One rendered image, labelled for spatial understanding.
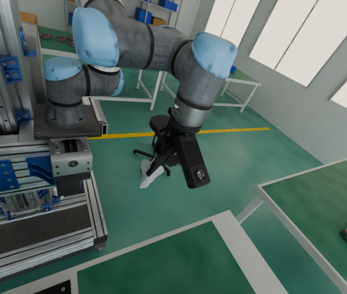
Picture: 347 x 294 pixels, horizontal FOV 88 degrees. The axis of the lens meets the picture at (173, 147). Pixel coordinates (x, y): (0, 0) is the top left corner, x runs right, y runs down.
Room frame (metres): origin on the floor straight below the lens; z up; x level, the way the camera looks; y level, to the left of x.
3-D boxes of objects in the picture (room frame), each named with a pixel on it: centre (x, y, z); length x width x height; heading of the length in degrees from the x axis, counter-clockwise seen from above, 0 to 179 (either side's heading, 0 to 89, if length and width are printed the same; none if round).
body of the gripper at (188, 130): (0.35, 0.00, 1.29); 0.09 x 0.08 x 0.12; 41
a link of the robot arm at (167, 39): (0.40, 0.08, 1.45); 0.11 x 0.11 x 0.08; 49
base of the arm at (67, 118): (0.57, 0.46, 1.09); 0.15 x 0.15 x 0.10
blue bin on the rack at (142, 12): (6.26, 2.23, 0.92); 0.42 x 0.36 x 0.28; 39
